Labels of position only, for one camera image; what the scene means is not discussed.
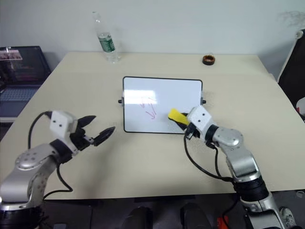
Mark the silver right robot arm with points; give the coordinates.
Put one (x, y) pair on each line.
(240, 162)

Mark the white sneaker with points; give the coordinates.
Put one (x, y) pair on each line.
(288, 215)

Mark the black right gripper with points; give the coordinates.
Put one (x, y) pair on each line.
(191, 133)

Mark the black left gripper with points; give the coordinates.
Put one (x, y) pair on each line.
(79, 140)

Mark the clear green-label plastic bottle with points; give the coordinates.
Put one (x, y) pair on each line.
(107, 43)

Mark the black laptop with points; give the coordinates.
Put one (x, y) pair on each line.
(21, 71)

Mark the dark rounded shape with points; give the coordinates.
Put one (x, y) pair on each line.
(194, 215)

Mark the small black-framed whiteboard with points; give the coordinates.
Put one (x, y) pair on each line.
(166, 95)

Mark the yellow whiteboard eraser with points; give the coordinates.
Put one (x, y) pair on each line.
(175, 115)

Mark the black white-edged panel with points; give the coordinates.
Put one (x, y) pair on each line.
(293, 71)

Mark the orange object under table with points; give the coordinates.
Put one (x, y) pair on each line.
(221, 220)

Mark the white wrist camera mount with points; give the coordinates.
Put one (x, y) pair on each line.
(61, 122)
(199, 119)

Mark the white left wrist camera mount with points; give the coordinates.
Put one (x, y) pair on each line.
(61, 122)

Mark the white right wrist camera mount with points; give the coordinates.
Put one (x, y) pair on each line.
(199, 119)

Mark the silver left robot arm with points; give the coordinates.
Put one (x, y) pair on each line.
(26, 164)

